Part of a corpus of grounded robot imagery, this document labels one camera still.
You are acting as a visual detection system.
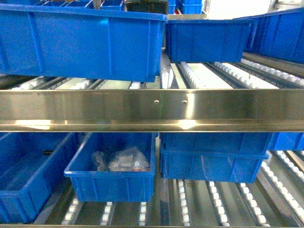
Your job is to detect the roller conveyor rack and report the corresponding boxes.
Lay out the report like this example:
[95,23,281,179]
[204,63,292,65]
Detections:
[34,151,304,228]

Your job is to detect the clear plastic bags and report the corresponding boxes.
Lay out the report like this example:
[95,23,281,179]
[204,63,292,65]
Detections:
[91,147,150,171]

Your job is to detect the blue bin with plastic bags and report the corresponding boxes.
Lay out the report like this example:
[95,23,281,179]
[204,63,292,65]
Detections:
[64,133,156,202]

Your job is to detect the blue bin upper middle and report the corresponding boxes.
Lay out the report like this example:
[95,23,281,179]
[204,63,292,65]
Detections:
[166,19,253,63]

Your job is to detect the stacked blue bins lower right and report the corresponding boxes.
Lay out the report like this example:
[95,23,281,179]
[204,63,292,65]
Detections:
[160,133,272,183]

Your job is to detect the blue bin lower left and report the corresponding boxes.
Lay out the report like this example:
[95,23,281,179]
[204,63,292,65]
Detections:
[0,133,80,223]

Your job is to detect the blue bin upper left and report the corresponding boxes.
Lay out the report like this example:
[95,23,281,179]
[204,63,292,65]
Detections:
[0,4,167,82]

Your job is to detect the blue bin upper right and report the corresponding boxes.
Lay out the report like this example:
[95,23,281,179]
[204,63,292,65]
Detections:
[237,8,304,64]

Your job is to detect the steel shelf front rail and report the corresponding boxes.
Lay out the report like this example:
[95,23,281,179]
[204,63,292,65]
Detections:
[0,89,304,132]

